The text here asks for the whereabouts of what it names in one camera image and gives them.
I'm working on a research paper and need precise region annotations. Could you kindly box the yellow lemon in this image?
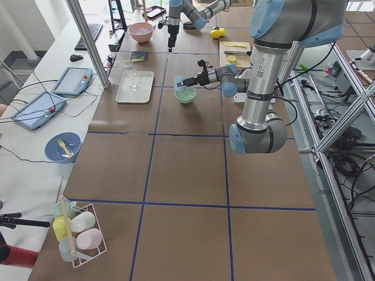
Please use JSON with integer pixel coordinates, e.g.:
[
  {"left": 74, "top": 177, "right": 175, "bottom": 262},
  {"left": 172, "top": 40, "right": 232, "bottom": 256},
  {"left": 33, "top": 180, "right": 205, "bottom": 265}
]
[
  {"left": 210, "top": 28, "right": 225, "bottom": 39},
  {"left": 219, "top": 28, "right": 226, "bottom": 37}
]

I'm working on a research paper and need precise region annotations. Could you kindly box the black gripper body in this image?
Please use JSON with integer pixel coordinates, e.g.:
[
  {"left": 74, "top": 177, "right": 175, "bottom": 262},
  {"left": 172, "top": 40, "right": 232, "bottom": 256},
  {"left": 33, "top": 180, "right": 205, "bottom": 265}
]
[
  {"left": 193, "top": 59, "right": 210, "bottom": 86},
  {"left": 158, "top": 16, "right": 179, "bottom": 37}
]

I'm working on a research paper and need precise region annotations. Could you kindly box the blue teach pendant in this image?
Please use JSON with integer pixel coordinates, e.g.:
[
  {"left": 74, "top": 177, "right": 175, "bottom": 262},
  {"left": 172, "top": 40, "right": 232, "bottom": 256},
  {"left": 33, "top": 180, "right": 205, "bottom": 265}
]
[
  {"left": 11, "top": 91, "right": 66, "bottom": 131},
  {"left": 52, "top": 67, "right": 93, "bottom": 97}
]

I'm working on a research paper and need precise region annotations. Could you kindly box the aluminium frame post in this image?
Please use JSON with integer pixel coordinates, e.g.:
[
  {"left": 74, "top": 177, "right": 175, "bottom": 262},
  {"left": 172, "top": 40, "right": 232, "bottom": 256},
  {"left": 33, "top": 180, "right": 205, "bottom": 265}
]
[{"left": 66, "top": 0, "right": 110, "bottom": 89}]

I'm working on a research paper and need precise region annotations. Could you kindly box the yellow cup in rack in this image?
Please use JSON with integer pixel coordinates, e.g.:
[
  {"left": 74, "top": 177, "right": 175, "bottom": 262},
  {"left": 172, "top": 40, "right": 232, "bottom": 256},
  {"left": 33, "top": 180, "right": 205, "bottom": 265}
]
[{"left": 52, "top": 215, "right": 67, "bottom": 242}]

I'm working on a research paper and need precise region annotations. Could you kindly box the grey folded cloth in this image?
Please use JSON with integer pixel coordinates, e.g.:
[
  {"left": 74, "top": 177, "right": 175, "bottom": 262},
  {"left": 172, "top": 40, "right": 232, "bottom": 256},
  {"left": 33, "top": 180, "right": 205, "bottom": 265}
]
[{"left": 130, "top": 51, "right": 148, "bottom": 62}]

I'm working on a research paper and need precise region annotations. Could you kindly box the light blue cup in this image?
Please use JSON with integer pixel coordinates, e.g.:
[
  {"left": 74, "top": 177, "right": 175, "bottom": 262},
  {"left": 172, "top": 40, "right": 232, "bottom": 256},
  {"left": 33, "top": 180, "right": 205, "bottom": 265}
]
[{"left": 173, "top": 76, "right": 187, "bottom": 92}]

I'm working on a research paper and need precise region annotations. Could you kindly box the blue bowl with fork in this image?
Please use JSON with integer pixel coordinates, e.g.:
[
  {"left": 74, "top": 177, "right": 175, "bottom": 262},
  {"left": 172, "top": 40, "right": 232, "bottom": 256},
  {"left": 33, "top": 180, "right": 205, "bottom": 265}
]
[{"left": 45, "top": 132, "right": 81, "bottom": 164}]

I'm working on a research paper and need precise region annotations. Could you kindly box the white cup in rack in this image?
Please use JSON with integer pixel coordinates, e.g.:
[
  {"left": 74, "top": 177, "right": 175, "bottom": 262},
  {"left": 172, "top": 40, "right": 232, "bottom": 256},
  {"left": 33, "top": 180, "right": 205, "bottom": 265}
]
[{"left": 70, "top": 211, "right": 96, "bottom": 232}]

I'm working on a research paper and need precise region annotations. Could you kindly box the pink cup in rack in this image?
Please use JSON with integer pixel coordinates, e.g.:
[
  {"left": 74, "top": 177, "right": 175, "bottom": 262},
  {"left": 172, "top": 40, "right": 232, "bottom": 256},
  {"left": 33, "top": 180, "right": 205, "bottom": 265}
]
[{"left": 76, "top": 228, "right": 103, "bottom": 249}]

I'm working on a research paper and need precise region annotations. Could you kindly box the green bowl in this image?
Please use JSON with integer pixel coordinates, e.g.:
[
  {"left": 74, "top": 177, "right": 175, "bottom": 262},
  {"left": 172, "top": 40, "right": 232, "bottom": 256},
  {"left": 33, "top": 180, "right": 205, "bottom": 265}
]
[{"left": 175, "top": 87, "right": 196, "bottom": 104}]

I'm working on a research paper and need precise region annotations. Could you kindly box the lemon half slice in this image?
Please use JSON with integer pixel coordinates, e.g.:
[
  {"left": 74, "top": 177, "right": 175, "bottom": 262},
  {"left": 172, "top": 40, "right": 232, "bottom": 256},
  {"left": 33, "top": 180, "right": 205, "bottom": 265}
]
[{"left": 227, "top": 55, "right": 237, "bottom": 63}]

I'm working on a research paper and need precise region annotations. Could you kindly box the wine glass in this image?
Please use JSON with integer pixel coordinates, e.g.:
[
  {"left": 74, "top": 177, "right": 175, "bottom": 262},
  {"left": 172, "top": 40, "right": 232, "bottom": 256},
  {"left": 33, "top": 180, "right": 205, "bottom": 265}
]
[{"left": 122, "top": 59, "right": 139, "bottom": 92}]

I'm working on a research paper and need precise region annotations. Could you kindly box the yellow plastic knife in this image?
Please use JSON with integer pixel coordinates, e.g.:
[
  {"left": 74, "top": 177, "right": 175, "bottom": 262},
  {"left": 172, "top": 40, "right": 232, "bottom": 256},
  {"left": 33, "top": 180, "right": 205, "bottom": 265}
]
[{"left": 224, "top": 43, "right": 248, "bottom": 48}]

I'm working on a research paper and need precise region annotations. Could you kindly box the black keyboard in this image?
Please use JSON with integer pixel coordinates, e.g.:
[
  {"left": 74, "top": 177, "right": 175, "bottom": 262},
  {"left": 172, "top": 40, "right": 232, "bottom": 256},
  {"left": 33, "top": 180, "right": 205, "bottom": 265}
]
[{"left": 74, "top": 23, "right": 104, "bottom": 52}]

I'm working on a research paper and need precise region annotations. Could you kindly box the far blue teach pendant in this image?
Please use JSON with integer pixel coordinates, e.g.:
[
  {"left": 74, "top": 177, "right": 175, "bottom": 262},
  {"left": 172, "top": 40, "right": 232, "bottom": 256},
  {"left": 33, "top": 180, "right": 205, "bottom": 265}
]
[{"left": 52, "top": 67, "right": 93, "bottom": 97}]

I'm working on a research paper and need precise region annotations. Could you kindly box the metal handled knife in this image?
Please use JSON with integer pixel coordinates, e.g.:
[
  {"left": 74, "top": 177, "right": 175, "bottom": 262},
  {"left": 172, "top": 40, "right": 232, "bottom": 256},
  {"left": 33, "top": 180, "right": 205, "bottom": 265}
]
[{"left": 223, "top": 50, "right": 251, "bottom": 56}]

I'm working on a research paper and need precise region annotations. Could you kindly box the white wire cup rack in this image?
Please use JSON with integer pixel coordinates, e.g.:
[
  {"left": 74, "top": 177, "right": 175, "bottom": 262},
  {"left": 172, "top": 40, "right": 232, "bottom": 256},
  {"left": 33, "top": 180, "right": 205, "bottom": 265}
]
[{"left": 52, "top": 197, "right": 107, "bottom": 268}]

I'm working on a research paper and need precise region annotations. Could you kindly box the near blue teach pendant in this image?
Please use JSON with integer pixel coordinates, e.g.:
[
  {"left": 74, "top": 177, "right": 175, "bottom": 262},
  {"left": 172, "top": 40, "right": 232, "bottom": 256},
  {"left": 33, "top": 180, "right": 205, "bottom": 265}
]
[{"left": 11, "top": 91, "right": 66, "bottom": 131}]

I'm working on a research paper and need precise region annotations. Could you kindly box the pink bowl with ice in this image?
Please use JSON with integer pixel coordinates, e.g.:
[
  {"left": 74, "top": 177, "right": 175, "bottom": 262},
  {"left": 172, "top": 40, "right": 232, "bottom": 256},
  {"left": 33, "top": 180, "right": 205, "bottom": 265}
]
[{"left": 128, "top": 22, "right": 154, "bottom": 43}]

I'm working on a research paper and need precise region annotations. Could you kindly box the cream bear tray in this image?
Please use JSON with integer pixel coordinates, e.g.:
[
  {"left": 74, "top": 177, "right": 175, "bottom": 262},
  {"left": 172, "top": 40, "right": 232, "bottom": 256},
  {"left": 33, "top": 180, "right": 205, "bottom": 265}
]
[{"left": 115, "top": 70, "right": 154, "bottom": 104}]

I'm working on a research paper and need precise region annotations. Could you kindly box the black computer mouse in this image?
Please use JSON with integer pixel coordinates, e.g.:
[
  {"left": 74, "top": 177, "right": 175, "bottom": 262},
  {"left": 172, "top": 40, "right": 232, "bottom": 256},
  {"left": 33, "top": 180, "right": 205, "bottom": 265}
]
[{"left": 70, "top": 54, "right": 83, "bottom": 62}]

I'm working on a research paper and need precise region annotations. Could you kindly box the wooden cutting board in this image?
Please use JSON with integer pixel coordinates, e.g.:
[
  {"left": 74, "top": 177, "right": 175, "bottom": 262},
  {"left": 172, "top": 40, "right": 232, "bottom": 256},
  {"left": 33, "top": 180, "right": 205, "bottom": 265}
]
[{"left": 219, "top": 42, "right": 251, "bottom": 69}]

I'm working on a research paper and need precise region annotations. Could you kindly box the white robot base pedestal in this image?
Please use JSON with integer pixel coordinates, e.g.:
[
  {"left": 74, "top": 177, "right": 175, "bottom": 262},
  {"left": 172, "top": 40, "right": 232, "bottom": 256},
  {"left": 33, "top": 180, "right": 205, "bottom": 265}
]
[{"left": 233, "top": 92, "right": 247, "bottom": 103}]

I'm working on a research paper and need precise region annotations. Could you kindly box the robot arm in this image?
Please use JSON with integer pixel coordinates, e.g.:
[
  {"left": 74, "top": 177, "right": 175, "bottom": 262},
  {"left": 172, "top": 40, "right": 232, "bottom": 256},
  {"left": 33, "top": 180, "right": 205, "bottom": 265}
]
[
  {"left": 158, "top": 0, "right": 232, "bottom": 53},
  {"left": 174, "top": 1, "right": 347, "bottom": 154}
]

